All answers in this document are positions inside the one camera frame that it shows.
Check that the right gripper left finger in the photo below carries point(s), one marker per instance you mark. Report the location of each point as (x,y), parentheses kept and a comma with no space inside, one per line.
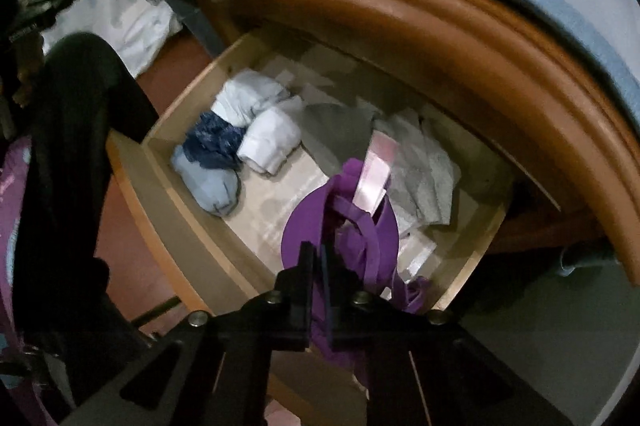
(212,370)

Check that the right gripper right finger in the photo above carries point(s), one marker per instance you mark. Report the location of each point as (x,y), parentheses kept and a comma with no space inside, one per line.
(423,369)

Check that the purple bra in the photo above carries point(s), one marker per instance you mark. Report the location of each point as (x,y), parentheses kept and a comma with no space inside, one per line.
(367,243)

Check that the light blue underwear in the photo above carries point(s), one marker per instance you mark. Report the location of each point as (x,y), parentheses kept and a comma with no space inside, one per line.
(215,190)

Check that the light grey patterned underwear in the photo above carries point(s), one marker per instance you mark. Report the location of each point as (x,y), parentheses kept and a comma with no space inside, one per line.
(423,176)

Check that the dark navy lace underwear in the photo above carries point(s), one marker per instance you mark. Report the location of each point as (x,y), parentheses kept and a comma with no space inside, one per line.
(213,143)

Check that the white folded underwear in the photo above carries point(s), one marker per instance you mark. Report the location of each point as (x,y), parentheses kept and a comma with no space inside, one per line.
(246,95)
(272,137)

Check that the wooden drawer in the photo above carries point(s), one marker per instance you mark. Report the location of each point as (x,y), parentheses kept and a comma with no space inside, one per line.
(218,264)

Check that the white floral bedsheet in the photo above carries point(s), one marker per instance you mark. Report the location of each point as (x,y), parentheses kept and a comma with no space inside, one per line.
(135,29)

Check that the white cabinet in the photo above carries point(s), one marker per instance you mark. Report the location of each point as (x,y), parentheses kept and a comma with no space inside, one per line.
(574,339)

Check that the pink white striped cloth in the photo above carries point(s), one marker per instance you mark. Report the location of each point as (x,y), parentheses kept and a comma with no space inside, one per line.
(377,165)

